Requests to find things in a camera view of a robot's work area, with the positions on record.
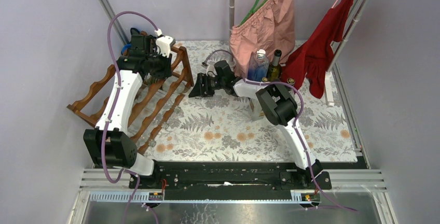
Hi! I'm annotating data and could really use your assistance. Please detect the brown wooden wine rack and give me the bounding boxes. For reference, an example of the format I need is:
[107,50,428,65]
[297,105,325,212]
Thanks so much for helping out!
[67,45,194,154]

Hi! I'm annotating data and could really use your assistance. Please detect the clear round glass bottle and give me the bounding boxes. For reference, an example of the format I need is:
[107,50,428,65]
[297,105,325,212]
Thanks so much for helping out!
[173,106,185,118]

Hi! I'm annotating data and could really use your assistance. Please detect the white clothes pole base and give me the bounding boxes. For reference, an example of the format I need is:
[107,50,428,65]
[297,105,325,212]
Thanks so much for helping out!
[324,72,335,107]

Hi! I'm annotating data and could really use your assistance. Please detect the red shirt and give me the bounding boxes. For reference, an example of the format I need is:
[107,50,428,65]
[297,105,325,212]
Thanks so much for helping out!
[281,0,354,99]

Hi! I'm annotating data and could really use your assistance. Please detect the blue and black cloth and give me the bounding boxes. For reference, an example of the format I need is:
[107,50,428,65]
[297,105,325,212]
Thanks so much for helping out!
[120,27,146,55]

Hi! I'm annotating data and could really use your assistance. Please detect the blue glass bottle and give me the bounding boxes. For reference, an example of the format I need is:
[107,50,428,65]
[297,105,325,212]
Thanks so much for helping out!
[247,49,269,81]

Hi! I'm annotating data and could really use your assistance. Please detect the floral patterned table mat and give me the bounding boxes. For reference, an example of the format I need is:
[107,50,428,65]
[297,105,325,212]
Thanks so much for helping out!
[100,40,358,163]

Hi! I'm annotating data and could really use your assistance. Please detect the pink shorts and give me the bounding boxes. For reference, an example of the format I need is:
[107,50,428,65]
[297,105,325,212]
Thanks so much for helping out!
[229,0,296,76]

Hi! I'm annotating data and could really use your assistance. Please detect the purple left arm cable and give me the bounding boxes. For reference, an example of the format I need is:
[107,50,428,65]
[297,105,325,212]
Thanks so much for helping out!
[100,10,159,224]

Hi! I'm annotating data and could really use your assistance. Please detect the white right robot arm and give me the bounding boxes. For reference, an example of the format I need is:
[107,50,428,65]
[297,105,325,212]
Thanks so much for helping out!
[189,60,323,189]

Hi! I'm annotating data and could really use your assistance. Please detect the clear labelled square bottle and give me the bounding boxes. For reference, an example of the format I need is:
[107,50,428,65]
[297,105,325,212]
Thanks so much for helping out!
[161,122,170,130]

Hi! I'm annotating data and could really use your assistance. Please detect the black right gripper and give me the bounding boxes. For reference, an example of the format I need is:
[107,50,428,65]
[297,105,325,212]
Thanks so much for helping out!
[188,73,225,99]

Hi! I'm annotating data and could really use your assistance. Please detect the dark green wine bottle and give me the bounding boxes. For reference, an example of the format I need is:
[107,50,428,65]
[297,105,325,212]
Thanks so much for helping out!
[266,49,282,81]

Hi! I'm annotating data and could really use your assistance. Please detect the clear labelled bottle black cap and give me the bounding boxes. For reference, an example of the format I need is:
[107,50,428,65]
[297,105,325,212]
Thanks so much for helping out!
[250,95,265,121]

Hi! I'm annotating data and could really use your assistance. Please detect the silver metal clothes pole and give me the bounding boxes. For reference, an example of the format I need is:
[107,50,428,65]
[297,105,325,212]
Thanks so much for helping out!
[327,0,370,73]

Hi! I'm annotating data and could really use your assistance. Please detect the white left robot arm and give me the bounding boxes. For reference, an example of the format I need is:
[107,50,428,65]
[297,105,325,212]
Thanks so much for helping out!
[83,34,175,188]

